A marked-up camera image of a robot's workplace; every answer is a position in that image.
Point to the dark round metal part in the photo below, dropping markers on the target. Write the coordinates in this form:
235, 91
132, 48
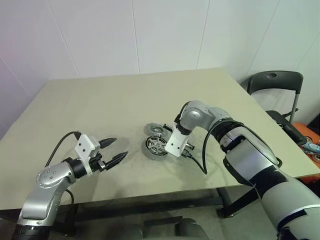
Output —
317, 157

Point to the black metal table frame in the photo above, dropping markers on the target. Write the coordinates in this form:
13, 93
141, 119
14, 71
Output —
150, 202

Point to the orange box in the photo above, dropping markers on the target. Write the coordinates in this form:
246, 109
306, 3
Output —
302, 127

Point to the dark grey rounded shape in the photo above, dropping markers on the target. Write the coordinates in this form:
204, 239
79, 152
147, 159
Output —
190, 230

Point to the black folding chair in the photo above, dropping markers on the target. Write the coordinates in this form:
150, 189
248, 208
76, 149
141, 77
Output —
275, 81

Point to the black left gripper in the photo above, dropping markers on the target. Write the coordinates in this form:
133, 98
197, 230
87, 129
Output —
95, 163

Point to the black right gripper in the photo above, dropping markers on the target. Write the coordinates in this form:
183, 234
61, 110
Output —
189, 150

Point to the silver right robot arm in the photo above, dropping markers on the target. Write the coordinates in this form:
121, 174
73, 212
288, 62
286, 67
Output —
250, 160

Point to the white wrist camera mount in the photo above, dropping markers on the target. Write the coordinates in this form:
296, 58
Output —
83, 146
175, 145

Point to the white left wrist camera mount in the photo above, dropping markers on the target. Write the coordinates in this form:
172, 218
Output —
83, 146

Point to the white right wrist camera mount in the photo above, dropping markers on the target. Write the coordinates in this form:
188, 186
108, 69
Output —
175, 145

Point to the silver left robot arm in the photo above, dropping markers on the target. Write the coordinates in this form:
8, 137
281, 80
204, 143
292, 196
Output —
47, 180

